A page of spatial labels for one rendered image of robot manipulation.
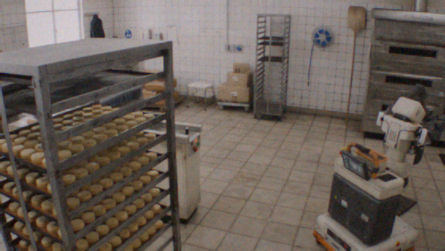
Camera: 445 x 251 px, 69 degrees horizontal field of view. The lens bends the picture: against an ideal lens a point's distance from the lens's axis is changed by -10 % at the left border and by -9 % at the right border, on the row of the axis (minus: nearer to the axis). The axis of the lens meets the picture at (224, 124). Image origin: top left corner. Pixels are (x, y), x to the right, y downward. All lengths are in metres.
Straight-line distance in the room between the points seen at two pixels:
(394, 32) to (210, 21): 3.45
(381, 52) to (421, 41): 0.60
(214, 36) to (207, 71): 0.73
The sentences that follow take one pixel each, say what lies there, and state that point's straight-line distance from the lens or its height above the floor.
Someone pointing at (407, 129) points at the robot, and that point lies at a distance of 2.81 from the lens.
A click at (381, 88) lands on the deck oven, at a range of 5.57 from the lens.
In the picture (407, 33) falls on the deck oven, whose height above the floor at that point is 1.68.
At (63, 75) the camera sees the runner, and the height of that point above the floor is 1.77.
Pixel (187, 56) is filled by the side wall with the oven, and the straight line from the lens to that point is 7.37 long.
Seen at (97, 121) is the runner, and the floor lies 1.59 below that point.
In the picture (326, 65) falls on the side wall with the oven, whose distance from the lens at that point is 6.63.
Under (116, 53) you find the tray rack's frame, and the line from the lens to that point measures 1.21.
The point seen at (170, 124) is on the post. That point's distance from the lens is 1.51.
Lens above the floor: 1.96
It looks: 19 degrees down
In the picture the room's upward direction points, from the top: straight up
